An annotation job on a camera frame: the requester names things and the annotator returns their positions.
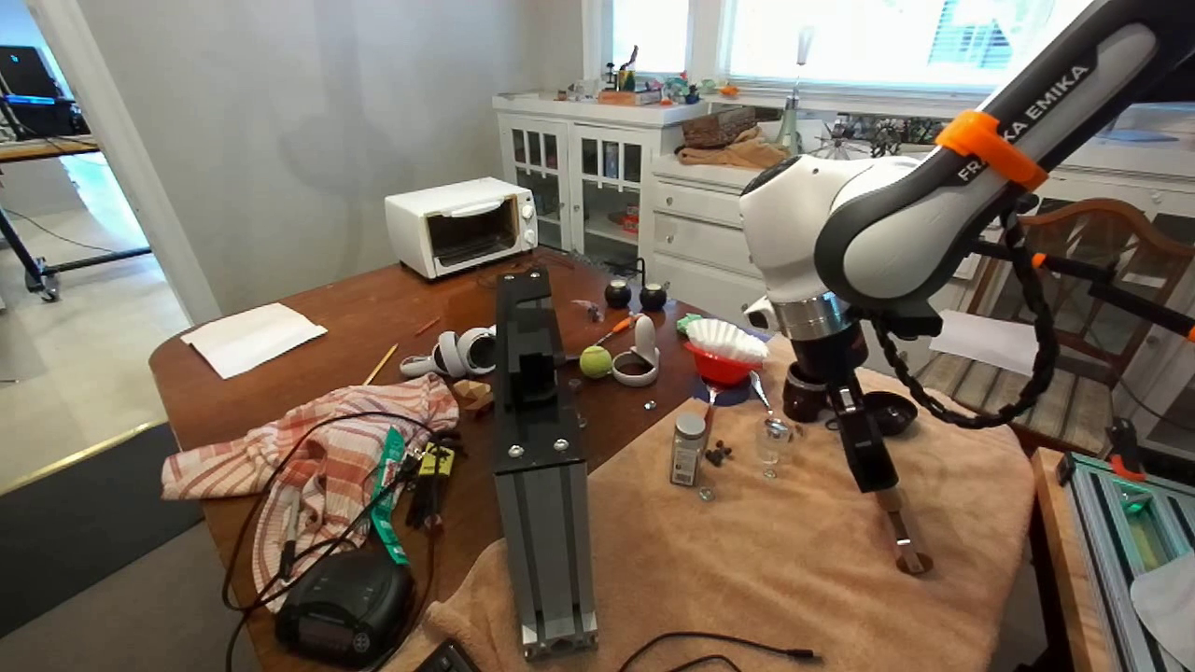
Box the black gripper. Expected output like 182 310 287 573
794 325 903 499

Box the beige towel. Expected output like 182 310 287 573
382 330 1043 672

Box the small clear glass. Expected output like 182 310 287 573
749 416 801 486

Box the metal spoon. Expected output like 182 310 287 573
741 366 784 437

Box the blue bowl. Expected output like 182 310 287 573
689 379 754 411

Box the white paper note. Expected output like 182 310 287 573
927 308 1054 381

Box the red bowl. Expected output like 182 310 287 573
680 338 765 391

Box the glass spice jar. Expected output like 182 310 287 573
665 411 711 492

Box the wooden base board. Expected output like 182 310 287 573
1028 446 1125 672

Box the small white bottle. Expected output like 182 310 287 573
626 310 662 359

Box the white drawer cabinet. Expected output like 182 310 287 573
640 151 1005 385

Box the yellow-green tennis ball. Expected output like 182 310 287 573
573 340 619 385

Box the black boom with orange clamps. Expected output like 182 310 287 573
965 232 1195 344

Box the wooden chair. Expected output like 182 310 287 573
916 194 1195 466

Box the glass bottle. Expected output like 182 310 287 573
772 87 809 163

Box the aluminium rack with black plate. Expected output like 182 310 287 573
485 260 601 660

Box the white glass-door cabinet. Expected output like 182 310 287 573
490 89 701 275

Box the black and yellow tool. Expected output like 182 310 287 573
405 437 464 534

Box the black flat device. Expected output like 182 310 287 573
409 640 485 672

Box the white toaster oven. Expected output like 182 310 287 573
382 172 540 283

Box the yellow pencil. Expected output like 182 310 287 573
360 340 405 389

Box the black radio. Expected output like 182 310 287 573
270 542 420 672

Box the red striped cloth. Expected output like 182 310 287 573
157 375 466 618

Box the white paper sheet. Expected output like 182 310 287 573
180 298 331 385

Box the dark floor rug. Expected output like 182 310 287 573
0 417 212 642

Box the black metal stand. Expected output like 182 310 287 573
0 203 157 308

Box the black monitor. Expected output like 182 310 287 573
0 43 83 142

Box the black USB cable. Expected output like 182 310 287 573
611 627 830 672

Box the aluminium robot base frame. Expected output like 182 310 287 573
1054 446 1195 672

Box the orange-handled grey spatula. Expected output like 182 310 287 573
587 314 640 355

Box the orange arm strap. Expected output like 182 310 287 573
931 109 1054 194

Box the green strap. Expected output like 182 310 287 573
370 425 418 573

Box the black power cable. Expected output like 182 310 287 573
217 408 441 672

